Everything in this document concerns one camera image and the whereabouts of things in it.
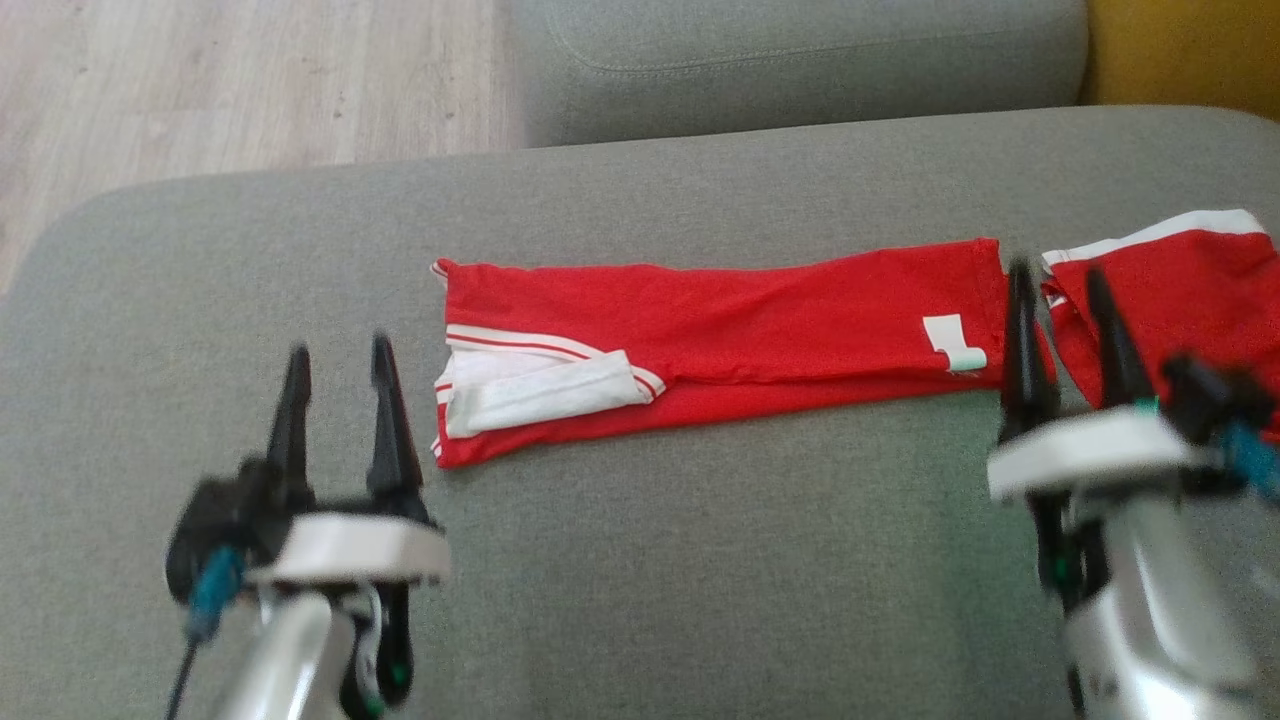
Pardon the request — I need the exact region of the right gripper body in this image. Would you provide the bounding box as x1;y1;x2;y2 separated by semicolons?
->
987;405;1216;503

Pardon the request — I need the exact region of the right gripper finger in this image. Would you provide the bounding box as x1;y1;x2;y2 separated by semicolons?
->
998;257;1061;438
1085;264;1158;414

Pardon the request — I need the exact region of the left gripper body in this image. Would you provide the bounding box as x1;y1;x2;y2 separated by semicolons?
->
245;465;451;589

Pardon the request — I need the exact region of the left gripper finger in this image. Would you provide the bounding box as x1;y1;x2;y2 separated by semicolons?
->
364;334;433;523
264;344;318;503

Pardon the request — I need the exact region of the red shorts white waistband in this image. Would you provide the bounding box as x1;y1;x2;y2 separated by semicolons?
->
1040;208;1280;441

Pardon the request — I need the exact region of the red Bulls basketball jersey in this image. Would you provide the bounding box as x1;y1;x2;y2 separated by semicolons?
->
430;237;1059;471

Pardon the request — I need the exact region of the yellow sofa cushion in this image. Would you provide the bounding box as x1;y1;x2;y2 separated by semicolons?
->
1080;0;1280;123

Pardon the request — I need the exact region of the grey cushion with seam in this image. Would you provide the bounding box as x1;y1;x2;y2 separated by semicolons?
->
505;0;1091;149

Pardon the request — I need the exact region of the left camera cable teal plug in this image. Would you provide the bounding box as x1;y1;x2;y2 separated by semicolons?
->
165;545;246;720

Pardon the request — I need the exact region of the right camera cable blue plug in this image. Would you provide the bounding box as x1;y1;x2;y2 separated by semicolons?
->
1215;420;1280;506

